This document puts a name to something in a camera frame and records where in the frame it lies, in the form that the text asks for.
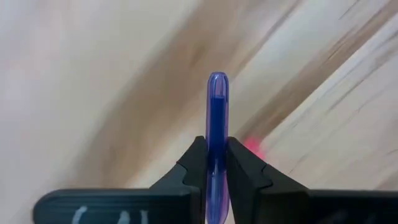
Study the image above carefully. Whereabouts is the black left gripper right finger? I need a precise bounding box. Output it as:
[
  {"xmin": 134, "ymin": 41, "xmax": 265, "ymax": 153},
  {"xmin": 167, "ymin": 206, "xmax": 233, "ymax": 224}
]
[{"xmin": 226, "ymin": 136, "xmax": 312, "ymax": 224}]

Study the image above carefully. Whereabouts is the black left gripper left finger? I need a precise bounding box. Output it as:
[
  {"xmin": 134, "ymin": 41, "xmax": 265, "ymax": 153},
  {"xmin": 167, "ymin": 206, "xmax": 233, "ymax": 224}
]
[{"xmin": 149, "ymin": 136, "xmax": 208, "ymax": 224}]

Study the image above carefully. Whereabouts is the thin blue marker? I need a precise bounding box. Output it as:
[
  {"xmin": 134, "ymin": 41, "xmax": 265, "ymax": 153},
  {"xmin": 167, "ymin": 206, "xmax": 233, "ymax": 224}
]
[{"xmin": 205, "ymin": 71, "xmax": 231, "ymax": 224}]

